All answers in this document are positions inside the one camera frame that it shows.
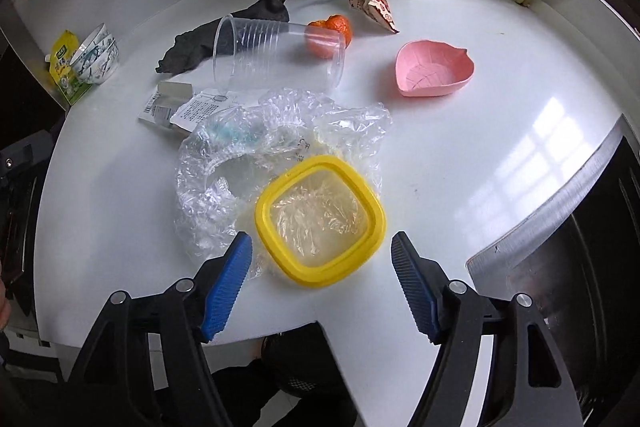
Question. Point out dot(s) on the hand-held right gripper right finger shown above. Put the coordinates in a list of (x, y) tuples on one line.
[(415, 287)]

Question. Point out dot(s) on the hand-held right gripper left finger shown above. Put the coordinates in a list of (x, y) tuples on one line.
[(227, 284)]

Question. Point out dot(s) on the yellow-rimmed clear lid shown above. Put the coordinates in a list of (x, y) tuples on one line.
[(265, 217)]

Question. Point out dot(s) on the clear plastic wrap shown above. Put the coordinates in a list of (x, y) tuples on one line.
[(210, 187)]

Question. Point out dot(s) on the dark grey cloth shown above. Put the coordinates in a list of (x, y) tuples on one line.
[(195, 44)]

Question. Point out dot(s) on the red and white snack wrapper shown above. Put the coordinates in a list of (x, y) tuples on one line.
[(372, 4)]

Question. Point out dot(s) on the yellow-green pouch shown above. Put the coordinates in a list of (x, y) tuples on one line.
[(62, 67)]

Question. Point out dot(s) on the blue floral ceramic bowl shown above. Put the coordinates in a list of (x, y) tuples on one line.
[(102, 69), (99, 34), (107, 47)]

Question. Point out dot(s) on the white barcode packet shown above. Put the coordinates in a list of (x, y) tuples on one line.
[(157, 109)]

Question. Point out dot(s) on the black stove top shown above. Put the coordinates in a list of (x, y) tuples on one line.
[(590, 267)]

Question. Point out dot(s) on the white printed paper label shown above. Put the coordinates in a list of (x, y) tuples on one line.
[(200, 109)]

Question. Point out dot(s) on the pink leaf-shaped dish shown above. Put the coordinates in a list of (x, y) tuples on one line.
[(435, 69)]

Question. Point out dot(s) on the clear plastic cup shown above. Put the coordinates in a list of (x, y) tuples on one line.
[(260, 52)]

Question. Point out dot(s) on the orange tangerine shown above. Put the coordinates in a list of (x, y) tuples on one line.
[(336, 26)]

